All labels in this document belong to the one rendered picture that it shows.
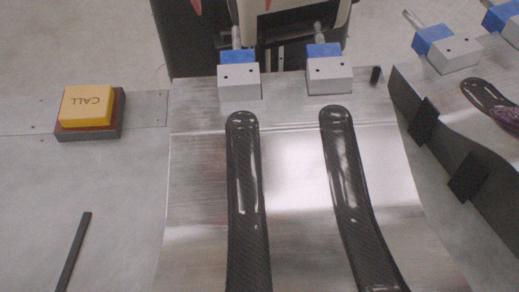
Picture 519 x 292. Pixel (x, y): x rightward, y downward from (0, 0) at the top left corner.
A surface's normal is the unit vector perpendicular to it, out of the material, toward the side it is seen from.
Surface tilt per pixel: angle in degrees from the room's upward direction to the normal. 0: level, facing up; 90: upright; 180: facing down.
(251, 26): 98
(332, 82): 90
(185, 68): 90
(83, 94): 0
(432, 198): 0
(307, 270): 28
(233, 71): 0
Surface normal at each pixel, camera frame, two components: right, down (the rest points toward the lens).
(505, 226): -0.93, 0.30
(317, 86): 0.05, 0.80
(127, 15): -0.03, -0.60
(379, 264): -0.18, -0.89
